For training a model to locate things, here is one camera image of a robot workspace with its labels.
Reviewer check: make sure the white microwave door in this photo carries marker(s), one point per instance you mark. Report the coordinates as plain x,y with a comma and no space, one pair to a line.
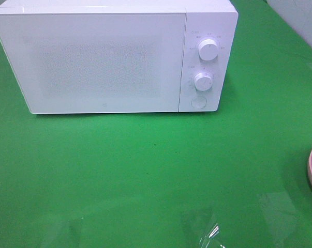
96,63

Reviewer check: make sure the lower white round knob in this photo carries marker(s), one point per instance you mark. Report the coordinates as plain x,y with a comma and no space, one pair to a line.
203,81

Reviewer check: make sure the white microwave oven body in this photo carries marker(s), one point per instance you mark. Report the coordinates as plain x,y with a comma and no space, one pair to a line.
204,20

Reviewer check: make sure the round door release button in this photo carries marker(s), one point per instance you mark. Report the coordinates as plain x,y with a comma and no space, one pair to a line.
199,102

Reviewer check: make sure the upper white round knob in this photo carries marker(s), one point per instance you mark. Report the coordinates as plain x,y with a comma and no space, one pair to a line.
208,49

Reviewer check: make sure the clear plastic film piece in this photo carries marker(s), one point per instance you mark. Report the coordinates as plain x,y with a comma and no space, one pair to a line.
211,238

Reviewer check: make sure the white round knob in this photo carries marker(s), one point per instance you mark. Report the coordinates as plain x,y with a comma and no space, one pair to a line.
208,49
203,81

